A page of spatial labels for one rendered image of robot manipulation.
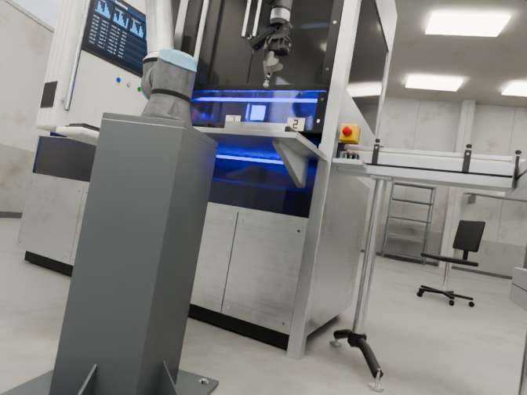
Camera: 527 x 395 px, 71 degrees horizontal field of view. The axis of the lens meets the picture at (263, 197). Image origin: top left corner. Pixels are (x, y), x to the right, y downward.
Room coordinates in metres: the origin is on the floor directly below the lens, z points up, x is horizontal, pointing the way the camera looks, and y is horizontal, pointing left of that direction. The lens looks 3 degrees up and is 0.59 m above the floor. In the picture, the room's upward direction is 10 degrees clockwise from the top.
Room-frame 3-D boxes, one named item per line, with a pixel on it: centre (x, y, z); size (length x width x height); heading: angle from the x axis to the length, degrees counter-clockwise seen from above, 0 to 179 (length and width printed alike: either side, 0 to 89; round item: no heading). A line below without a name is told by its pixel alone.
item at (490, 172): (1.59, -0.65, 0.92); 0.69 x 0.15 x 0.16; 64
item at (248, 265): (2.49, 0.44, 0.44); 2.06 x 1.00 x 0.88; 64
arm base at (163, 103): (1.09, 0.32, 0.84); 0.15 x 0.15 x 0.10
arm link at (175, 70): (1.09, 0.33, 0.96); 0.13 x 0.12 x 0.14; 32
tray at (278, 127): (1.49, 0.00, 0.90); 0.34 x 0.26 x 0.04; 153
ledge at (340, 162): (1.62, -0.36, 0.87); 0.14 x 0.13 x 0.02; 154
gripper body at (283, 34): (1.41, 0.05, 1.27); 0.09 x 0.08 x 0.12; 64
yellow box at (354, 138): (1.59, -0.33, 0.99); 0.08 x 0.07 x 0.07; 154
